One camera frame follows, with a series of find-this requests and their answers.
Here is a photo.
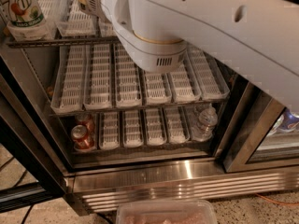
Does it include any top shelf tray two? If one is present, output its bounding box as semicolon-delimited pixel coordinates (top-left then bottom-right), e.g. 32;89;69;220
98;19;116;37

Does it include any bottom shelf tray three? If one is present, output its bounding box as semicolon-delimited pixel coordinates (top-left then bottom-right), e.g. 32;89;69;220
144;108;166;147

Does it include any middle shelf tray one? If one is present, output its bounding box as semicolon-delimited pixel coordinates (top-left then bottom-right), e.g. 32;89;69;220
50;46;86;114

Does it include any clear plastic food container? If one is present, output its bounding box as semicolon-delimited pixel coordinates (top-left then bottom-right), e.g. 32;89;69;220
116;200;218;224

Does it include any shelf tray two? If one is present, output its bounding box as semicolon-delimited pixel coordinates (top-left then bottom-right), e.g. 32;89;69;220
98;19;116;37
83;44;112;110
122;110;144;148

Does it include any bottom shelf tray two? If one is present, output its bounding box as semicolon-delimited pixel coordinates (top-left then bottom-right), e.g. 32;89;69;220
122;110;144;148

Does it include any middle shelf tray two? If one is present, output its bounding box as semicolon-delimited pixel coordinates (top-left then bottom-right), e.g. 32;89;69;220
83;44;112;110

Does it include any red soda can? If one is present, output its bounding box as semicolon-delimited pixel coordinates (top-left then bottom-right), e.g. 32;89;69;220
71;125;95;151
75;113;95;133

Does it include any rear red soda can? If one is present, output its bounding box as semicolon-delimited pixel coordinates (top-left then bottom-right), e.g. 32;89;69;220
75;113;95;133

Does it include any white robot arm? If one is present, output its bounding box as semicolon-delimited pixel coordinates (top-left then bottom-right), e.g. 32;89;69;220
78;0;299;112

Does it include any top shelf tray one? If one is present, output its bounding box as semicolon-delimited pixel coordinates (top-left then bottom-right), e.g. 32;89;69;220
56;0;97;37

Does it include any middle shelf tray five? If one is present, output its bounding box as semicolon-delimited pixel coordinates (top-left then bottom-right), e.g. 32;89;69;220
168;64;201;103

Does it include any front red soda can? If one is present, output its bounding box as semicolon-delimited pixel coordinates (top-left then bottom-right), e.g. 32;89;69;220
71;125;95;151

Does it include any black floor cable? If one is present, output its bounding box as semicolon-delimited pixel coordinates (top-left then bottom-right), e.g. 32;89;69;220
0;156;36;224

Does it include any clear water bottle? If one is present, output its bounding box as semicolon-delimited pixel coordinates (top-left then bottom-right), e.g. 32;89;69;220
192;105;218;142

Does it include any shelf tray three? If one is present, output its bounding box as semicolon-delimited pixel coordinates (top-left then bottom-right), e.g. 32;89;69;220
113;44;142;107
144;108;166;147

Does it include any middle shelf tray four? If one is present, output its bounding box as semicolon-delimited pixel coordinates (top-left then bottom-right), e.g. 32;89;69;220
143;72;172;105

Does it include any blue soda can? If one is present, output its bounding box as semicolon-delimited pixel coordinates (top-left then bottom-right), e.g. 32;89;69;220
278;109;299;133

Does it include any black fridge door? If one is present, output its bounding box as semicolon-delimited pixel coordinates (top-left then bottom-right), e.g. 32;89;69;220
0;61;65;213

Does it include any middle shelf tray three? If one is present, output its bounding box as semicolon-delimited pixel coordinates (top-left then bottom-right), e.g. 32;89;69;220
113;44;142;107

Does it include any orange cable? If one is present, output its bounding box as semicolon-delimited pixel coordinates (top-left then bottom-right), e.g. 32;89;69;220
255;193;299;207

